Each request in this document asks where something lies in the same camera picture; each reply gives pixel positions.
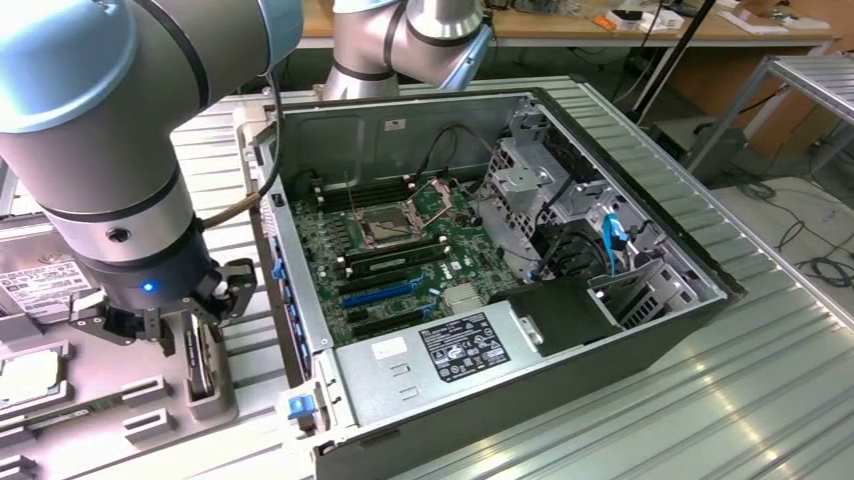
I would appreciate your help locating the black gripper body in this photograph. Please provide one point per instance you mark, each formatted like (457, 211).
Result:
(160, 270)

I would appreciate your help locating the black graphics card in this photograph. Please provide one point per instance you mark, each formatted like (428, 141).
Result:
(200, 360)

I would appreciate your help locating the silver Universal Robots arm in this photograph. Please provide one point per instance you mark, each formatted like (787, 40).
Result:
(100, 150)

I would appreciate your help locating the grey parts rack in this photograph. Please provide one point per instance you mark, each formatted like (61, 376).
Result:
(100, 390)

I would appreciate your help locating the silver hard disk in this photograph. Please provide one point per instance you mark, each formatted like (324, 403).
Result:
(33, 290)

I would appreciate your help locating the CPU chip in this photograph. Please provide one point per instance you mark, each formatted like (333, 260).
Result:
(22, 377)

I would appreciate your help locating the blue expansion slot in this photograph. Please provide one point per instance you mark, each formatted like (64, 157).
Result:
(373, 296)

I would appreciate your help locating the black expansion slot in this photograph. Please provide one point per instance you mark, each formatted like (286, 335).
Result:
(389, 325)

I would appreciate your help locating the installed green RAM stick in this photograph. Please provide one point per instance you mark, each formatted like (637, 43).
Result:
(393, 260)

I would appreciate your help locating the blue case latch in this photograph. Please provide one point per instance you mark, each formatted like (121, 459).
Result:
(297, 406)

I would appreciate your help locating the thin locking lever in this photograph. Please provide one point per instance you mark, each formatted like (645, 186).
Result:
(349, 192)

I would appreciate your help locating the CPU socket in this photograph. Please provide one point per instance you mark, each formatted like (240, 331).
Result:
(387, 227)

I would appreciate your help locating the silver power supply unit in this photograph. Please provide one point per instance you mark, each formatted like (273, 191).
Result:
(373, 380)

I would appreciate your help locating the silver chipset heatsink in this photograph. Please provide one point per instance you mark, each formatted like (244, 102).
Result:
(465, 298)

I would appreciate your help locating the metal socket cover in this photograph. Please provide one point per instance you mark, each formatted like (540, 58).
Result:
(433, 197)

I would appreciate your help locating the green motherboard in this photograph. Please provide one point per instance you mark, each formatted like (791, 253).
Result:
(467, 240)

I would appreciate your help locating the silver drive cage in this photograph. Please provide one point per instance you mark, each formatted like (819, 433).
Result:
(520, 195)

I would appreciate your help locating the open black PC case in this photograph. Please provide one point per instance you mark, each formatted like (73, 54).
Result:
(600, 380)

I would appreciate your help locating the silver perforated disk bay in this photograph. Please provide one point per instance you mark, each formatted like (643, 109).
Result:
(653, 295)

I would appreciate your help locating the black floor device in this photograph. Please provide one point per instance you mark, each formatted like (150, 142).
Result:
(707, 145)

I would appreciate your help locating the orange and white box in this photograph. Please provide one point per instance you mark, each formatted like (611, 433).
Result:
(633, 20)

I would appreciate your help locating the black slanted pole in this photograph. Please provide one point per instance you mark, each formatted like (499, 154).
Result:
(673, 50)

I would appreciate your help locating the wooden desk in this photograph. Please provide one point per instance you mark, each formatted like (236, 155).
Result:
(733, 30)

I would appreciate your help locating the white paper stack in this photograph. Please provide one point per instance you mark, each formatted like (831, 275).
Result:
(753, 20)

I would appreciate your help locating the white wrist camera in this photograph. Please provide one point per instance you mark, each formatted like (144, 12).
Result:
(82, 307)

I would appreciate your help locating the metal frame table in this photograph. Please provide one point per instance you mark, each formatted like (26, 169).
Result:
(820, 80)

